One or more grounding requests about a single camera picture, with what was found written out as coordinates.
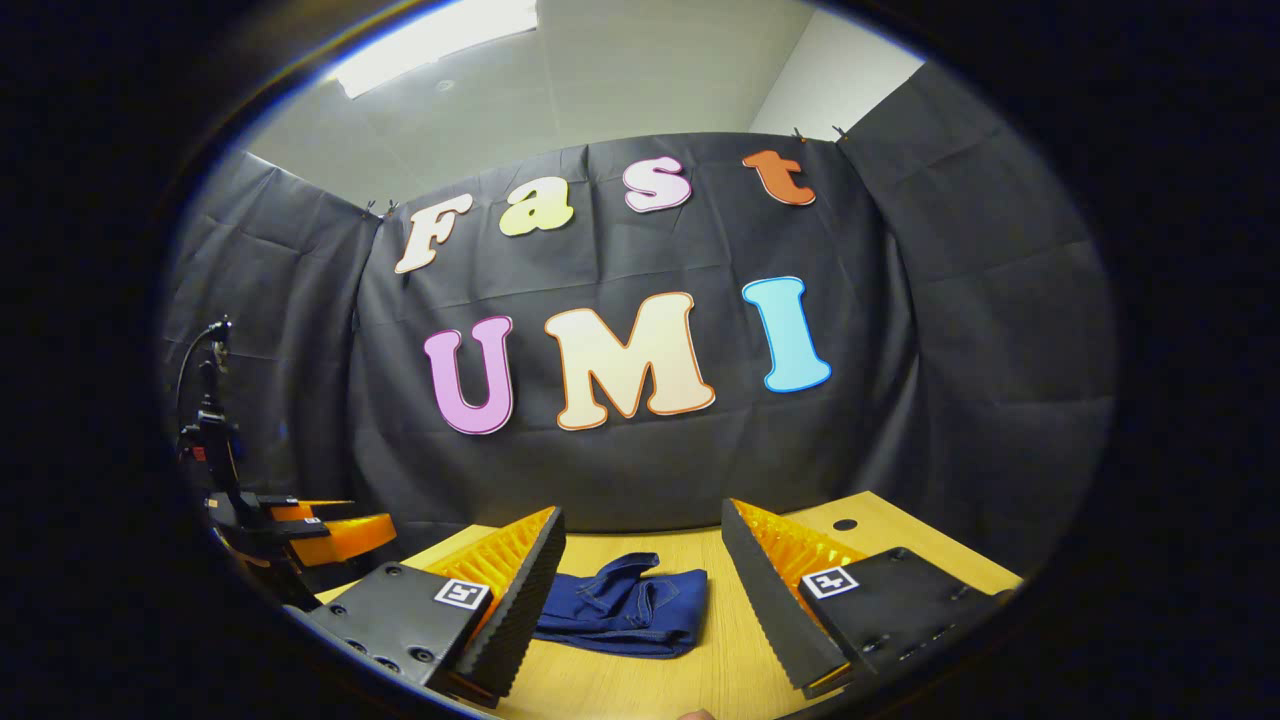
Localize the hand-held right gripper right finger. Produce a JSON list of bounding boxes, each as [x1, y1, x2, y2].
[[720, 497, 1017, 701]]

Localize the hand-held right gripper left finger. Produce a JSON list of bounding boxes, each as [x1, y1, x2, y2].
[[300, 505, 567, 706]]

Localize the black backdrop cloth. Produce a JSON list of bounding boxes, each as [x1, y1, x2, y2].
[[160, 60, 1119, 583]]

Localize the white ceiling light panel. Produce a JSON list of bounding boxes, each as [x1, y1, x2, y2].
[[328, 0, 542, 100]]

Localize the blue denim jeans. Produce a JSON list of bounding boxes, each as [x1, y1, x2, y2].
[[532, 552, 710, 660]]

